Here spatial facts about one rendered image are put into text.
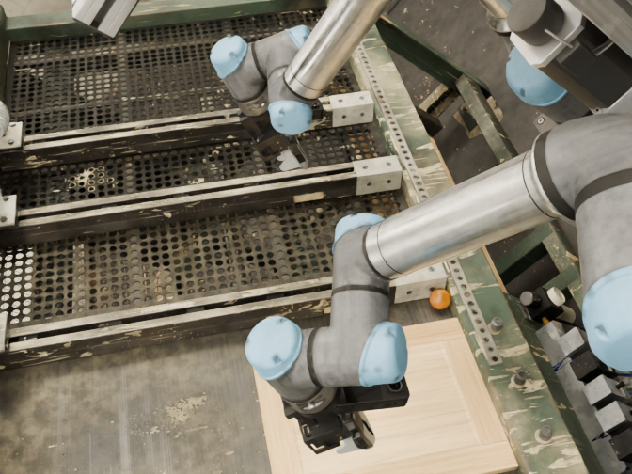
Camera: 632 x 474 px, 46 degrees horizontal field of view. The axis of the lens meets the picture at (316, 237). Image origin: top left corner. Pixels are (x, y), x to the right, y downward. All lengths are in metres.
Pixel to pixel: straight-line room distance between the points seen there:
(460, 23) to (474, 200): 2.87
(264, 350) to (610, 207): 0.46
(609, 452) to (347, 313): 0.89
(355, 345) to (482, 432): 0.76
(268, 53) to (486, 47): 2.12
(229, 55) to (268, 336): 0.64
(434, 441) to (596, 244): 1.00
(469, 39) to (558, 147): 2.82
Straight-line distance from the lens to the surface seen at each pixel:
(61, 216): 1.98
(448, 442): 1.60
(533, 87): 1.36
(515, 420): 1.62
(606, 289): 0.64
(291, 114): 1.30
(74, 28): 2.75
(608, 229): 0.66
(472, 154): 3.20
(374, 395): 1.07
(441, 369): 1.69
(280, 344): 0.92
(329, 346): 0.91
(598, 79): 1.05
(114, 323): 1.73
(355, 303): 0.92
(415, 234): 0.86
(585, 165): 0.70
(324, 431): 1.09
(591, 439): 1.71
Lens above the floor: 2.21
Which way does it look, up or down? 36 degrees down
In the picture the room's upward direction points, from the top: 68 degrees counter-clockwise
